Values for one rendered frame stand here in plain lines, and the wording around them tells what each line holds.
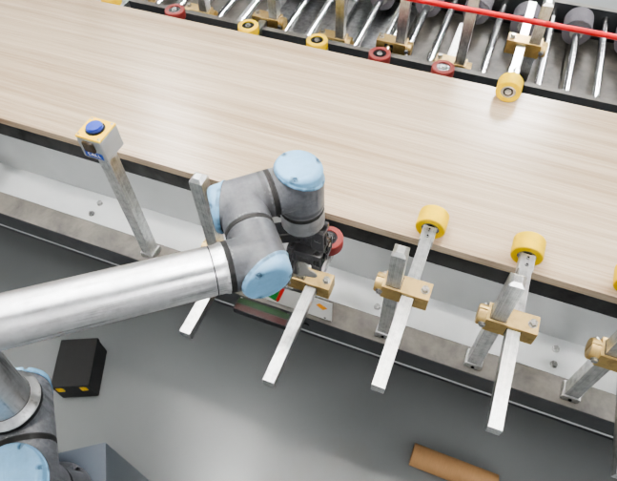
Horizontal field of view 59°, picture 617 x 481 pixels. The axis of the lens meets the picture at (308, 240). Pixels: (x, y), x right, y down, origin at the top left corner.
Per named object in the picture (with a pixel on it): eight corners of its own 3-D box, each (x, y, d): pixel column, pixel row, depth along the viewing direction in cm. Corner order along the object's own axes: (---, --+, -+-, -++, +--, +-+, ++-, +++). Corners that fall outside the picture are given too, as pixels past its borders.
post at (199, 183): (229, 288, 166) (200, 183, 127) (219, 284, 166) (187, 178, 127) (235, 279, 167) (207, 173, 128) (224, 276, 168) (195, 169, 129)
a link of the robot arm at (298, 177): (263, 153, 100) (314, 138, 102) (269, 198, 110) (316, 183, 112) (278, 189, 95) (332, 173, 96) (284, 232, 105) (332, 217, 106)
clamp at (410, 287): (424, 313, 132) (428, 303, 128) (371, 296, 135) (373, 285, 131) (431, 292, 135) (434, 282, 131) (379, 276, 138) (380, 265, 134)
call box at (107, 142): (110, 165, 132) (98, 141, 126) (85, 157, 134) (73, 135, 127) (125, 146, 136) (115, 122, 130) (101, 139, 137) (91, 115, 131)
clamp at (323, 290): (328, 300, 146) (328, 290, 142) (281, 284, 149) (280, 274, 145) (335, 282, 149) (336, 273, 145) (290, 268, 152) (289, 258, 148)
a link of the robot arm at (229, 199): (214, 222, 92) (283, 201, 94) (198, 176, 98) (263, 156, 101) (222, 254, 100) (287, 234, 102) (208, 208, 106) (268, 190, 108)
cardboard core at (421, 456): (496, 495, 185) (410, 462, 192) (490, 500, 191) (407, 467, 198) (500, 471, 189) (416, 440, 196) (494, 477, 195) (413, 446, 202)
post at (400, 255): (386, 349, 158) (406, 258, 119) (374, 345, 159) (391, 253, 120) (389, 339, 160) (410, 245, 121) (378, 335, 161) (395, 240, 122)
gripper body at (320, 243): (320, 274, 118) (318, 241, 109) (284, 262, 120) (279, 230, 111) (332, 247, 122) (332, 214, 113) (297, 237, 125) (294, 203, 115)
